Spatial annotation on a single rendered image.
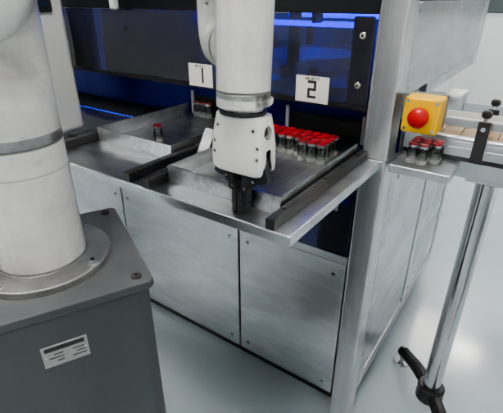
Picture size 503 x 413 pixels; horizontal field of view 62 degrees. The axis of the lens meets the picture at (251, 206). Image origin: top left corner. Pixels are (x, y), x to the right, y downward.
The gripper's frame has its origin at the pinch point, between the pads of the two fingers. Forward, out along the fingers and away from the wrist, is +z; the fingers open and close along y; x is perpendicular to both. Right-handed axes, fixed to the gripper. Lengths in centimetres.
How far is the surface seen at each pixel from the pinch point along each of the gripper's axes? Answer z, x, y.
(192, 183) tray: 1.0, -1.8, 12.6
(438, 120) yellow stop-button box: -10.5, -35.6, -22.9
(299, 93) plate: -11.7, -36.2, 8.8
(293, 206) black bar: -0.2, -2.6, -8.8
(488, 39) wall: -3, -497, 18
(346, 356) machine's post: 61, -38, -12
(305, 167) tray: 1.1, -23.6, -0.6
